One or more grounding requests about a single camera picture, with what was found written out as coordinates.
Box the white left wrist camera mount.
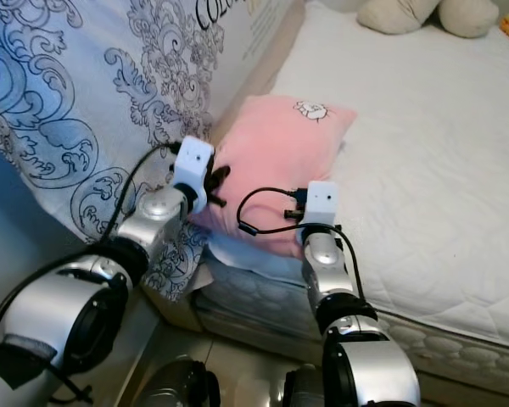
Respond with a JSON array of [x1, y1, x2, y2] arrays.
[[170, 135, 217, 211]]

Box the beige bed side board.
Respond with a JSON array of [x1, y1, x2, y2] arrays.
[[208, 0, 308, 141]]

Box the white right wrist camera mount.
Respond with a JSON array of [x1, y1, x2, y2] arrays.
[[300, 180, 341, 230]]

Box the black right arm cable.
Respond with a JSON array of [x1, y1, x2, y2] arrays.
[[235, 186, 306, 238]]

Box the blue floral patterned sheet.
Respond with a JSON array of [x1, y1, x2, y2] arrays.
[[0, 0, 306, 304]]

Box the cream plush toy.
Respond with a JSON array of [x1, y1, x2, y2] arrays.
[[355, 0, 503, 40]]

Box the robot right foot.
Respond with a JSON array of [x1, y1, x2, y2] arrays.
[[281, 364, 330, 407]]

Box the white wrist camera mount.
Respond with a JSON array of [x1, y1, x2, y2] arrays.
[[170, 135, 217, 211], [300, 180, 341, 230]]

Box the white quilted mattress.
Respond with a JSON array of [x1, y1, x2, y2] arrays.
[[191, 0, 509, 401]]

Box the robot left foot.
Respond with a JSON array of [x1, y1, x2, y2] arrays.
[[129, 355, 221, 407]]

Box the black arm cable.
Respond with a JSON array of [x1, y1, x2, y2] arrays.
[[235, 186, 306, 238], [0, 141, 181, 340]]

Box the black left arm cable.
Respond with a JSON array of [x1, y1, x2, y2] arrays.
[[0, 141, 181, 340]]

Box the pink pillow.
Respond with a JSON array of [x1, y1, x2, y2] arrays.
[[190, 94, 360, 259]]

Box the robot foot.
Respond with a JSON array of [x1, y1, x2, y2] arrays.
[[129, 355, 221, 407], [281, 364, 330, 407]]

